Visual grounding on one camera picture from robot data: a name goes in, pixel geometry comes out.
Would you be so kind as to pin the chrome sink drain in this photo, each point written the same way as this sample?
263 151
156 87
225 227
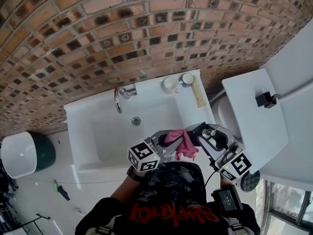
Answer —
136 121

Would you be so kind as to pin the beige ribbed bar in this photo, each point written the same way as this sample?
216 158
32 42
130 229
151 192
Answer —
199 93

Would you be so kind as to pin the dark blue rag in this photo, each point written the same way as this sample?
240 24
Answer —
64 192

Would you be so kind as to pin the window with dark frame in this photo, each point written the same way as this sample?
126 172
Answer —
288 204

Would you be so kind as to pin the person's left forearm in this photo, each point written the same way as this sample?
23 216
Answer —
127 186

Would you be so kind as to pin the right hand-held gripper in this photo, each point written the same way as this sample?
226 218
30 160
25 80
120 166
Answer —
233 164

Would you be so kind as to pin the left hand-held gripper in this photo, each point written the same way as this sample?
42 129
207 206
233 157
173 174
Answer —
144 158

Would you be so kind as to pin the green clothes peg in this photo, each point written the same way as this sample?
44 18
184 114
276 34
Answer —
55 185

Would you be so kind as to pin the black square holder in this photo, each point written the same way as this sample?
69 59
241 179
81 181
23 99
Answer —
265 99

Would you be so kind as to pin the white mug with dark rim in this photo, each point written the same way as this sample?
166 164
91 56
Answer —
187 79

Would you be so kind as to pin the black wrist device with screen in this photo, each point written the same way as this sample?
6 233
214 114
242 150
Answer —
227 199

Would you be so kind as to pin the white ceramic sink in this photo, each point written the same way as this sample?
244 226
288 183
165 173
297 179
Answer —
112 141

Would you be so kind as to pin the white cup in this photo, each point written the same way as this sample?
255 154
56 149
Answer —
170 85

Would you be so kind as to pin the white pipe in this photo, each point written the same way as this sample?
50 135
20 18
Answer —
297 92

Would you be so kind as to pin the black metal rack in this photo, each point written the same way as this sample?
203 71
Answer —
40 218

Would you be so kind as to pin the pink cloth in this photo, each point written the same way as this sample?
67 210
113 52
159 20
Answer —
182 143

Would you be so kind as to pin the round black mesh disc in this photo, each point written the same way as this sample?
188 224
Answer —
250 181

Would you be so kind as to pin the chrome faucet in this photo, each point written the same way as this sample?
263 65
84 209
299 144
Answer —
119 99

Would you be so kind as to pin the person's right forearm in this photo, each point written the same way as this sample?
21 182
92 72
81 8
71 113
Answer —
226 180

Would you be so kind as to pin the green bin with white lid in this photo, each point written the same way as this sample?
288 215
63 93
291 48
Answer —
22 153

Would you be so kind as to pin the black t-shirt with red print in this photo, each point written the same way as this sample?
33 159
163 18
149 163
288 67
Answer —
171 204

